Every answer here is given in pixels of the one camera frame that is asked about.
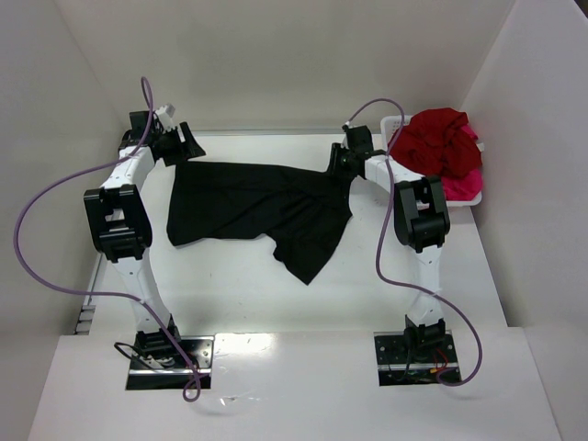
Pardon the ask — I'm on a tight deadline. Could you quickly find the black t shirt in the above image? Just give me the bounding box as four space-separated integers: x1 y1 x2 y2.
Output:
166 162 352 284

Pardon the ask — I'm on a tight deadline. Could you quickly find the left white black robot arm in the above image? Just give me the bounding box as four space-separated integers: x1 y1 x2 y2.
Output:
84 104 206 368

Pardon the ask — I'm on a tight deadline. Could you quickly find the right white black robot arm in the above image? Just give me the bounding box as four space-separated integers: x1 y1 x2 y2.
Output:
328 123 450 353

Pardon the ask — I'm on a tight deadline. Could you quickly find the white plastic basket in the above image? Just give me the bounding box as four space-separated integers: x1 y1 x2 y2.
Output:
380 116 482 208

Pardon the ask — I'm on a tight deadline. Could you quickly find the dark red t shirt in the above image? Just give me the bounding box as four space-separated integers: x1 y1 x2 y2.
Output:
390 107 482 178

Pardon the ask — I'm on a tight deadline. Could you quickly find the pink t shirt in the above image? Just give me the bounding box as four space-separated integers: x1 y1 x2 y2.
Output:
442 116 483 201

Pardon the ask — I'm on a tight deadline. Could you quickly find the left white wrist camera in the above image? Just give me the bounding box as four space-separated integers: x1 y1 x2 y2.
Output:
154 103 175 132

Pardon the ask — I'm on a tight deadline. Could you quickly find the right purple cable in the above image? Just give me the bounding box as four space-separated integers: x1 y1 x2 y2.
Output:
342 96 483 388

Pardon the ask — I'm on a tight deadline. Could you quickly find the purple cable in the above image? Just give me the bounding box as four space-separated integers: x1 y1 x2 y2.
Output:
12 76 212 401
342 96 483 388

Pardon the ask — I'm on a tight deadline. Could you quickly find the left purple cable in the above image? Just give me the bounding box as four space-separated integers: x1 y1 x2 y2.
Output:
12 76 212 401

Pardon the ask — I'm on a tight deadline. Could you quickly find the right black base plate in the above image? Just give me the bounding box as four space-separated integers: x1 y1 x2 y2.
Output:
374 332 461 387

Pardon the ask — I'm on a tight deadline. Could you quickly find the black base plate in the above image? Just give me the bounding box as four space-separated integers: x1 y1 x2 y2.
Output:
114 336 214 390
374 332 461 387

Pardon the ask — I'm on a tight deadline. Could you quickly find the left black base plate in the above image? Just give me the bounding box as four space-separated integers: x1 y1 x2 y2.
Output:
114 336 214 390

